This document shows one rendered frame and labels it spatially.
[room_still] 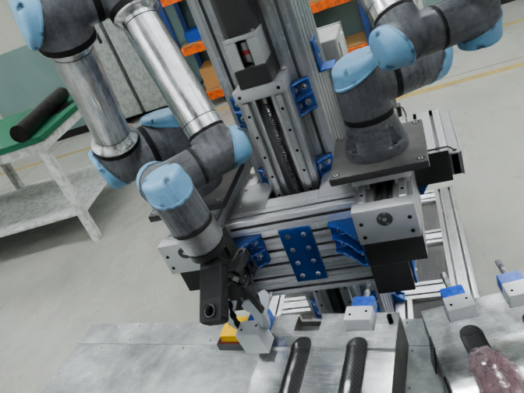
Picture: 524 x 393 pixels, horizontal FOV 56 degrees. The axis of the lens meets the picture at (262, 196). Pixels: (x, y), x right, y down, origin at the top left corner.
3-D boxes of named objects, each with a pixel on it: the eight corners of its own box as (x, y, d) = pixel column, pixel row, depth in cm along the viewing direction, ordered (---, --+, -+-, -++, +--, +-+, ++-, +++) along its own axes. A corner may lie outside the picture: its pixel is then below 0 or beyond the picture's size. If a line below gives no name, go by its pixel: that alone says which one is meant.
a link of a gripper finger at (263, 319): (286, 306, 96) (256, 274, 93) (278, 330, 92) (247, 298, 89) (274, 309, 98) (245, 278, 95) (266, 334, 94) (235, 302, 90)
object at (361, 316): (360, 292, 105) (354, 273, 103) (384, 291, 103) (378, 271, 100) (350, 340, 95) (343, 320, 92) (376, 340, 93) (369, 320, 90)
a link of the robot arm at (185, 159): (194, 178, 99) (214, 192, 90) (144, 205, 96) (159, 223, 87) (178, 143, 96) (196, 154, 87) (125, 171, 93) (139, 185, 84)
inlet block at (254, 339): (265, 302, 106) (254, 285, 104) (286, 301, 104) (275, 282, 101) (246, 354, 96) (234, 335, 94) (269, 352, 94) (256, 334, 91)
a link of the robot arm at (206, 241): (203, 236, 80) (164, 244, 84) (216, 256, 82) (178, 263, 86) (218, 208, 86) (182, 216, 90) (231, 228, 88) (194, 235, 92)
